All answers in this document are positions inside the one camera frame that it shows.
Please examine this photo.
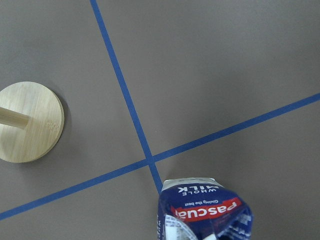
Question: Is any blue white milk carton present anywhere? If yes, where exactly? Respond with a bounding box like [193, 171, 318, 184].
[157, 177, 253, 240]

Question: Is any wooden mug tree stand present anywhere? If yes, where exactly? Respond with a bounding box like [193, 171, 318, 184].
[0, 81, 65, 163]

